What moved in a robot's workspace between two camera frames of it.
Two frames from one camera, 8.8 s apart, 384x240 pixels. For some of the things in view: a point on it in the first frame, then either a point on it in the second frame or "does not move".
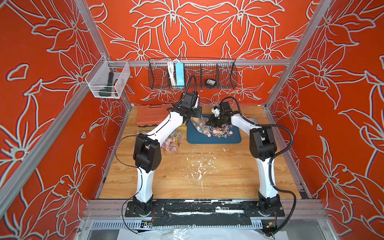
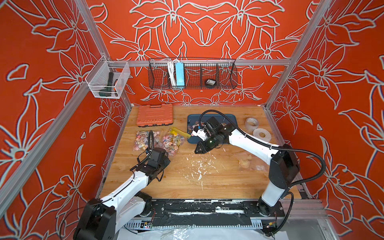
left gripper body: [195, 112] → [165, 162]
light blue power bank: [180, 76] does not move
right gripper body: [220, 120] → [213, 140]
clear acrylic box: [106, 79] does not move
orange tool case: [152, 115] does not move
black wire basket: [199, 73] does not move
